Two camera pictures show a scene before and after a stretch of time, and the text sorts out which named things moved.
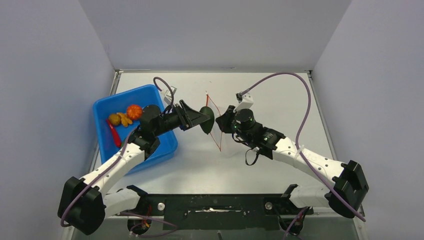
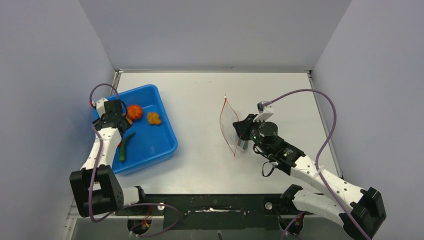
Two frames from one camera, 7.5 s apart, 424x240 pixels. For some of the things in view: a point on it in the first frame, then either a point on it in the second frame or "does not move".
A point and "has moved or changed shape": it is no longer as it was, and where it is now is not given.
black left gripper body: (170, 121) → (100, 119)
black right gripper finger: (225, 120) → (243, 127)
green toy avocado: (207, 125) has moved or changed shape
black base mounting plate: (220, 212) does not move
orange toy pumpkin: (134, 111) does not move
